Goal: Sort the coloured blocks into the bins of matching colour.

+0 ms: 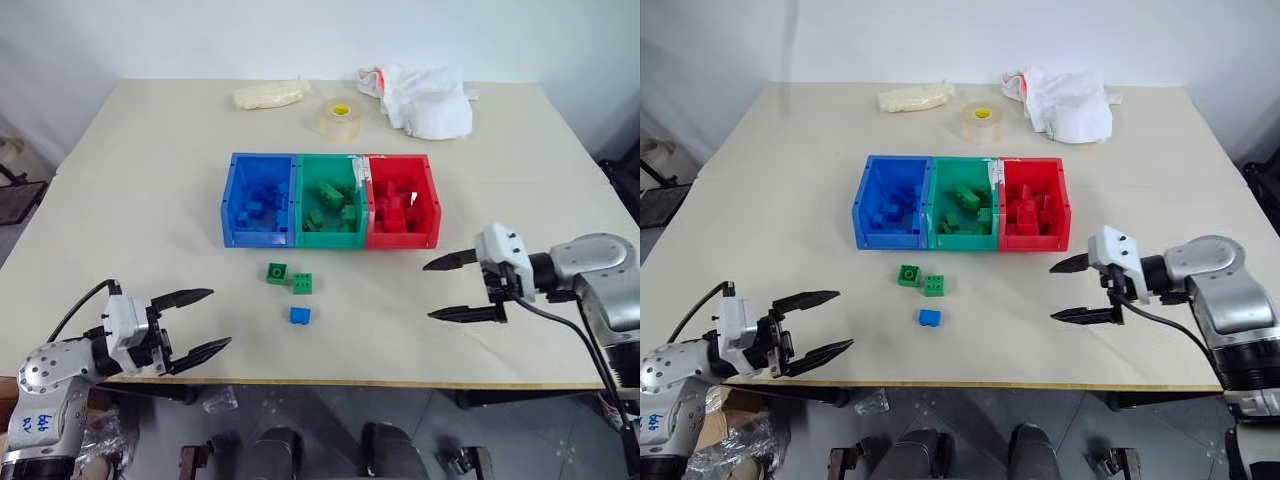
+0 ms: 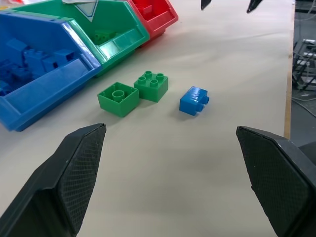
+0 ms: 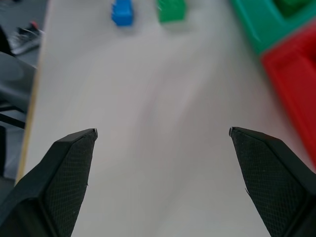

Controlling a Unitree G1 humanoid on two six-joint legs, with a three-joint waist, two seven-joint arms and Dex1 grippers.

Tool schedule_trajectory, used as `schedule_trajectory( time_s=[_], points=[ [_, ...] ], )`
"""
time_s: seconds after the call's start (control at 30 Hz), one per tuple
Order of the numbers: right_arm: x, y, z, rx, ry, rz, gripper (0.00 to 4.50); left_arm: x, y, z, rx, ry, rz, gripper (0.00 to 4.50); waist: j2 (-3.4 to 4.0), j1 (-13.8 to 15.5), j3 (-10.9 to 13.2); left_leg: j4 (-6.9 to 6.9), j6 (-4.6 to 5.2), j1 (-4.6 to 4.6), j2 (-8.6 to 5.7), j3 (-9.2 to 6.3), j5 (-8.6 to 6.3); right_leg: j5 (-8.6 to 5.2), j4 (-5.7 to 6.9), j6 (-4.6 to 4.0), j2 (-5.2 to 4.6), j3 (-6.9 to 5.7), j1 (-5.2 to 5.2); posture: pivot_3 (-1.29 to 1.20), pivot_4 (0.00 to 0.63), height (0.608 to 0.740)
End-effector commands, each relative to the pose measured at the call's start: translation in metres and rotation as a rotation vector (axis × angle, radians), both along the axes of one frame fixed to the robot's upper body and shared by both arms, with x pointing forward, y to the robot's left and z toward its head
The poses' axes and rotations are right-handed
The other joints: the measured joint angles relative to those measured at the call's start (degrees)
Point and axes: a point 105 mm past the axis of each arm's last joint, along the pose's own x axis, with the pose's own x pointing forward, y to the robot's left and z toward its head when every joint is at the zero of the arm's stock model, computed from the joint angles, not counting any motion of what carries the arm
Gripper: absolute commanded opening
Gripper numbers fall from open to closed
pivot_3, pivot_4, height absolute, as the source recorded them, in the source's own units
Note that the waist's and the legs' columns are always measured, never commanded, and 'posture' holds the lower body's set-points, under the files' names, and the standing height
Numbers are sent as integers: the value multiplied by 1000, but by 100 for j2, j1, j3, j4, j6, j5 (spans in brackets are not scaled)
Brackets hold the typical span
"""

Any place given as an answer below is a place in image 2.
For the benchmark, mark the green block, hollow side up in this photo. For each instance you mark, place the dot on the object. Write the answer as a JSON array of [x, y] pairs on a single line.
[[118, 100]]

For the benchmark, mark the blue plastic bin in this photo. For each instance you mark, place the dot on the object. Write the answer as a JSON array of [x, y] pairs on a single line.
[[47, 98]]

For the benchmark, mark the red block inside bin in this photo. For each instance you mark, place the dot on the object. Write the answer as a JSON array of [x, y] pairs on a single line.
[[146, 11]]

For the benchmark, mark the green block, studs up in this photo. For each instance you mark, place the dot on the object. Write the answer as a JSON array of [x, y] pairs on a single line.
[[151, 86]]

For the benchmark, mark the blue square block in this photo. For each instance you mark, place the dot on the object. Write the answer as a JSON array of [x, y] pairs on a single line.
[[63, 58]]

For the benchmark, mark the green block inside bin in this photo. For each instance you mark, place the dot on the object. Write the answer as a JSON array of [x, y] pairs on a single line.
[[102, 37]]

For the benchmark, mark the green plastic bin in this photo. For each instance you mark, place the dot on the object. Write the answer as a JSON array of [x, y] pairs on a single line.
[[123, 42]]

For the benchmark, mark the blue block pile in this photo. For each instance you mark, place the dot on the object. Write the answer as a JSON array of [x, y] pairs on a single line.
[[14, 76]]

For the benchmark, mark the white triangle label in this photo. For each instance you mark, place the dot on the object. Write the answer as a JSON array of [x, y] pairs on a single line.
[[86, 10]]

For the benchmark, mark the red plastic bin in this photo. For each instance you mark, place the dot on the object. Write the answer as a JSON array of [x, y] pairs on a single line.
[[163, 17]]

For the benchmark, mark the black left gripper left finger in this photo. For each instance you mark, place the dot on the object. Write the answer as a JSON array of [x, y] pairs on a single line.
[[56, 187]]

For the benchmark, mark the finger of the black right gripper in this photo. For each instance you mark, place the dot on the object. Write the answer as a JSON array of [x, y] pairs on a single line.
[[253, 6], [205, 3]]

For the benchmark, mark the blue flat block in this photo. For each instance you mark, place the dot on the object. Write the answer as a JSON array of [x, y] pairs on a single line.
[[16, 45]]

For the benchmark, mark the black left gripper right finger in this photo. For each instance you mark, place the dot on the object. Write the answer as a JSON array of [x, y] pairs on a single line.
[[279, 177]]

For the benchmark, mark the blue tall block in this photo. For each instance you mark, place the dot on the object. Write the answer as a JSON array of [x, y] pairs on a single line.
[[37, 60]]

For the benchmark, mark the blue block with side studs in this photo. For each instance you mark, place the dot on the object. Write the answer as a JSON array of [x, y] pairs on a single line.
[[192, 101]]

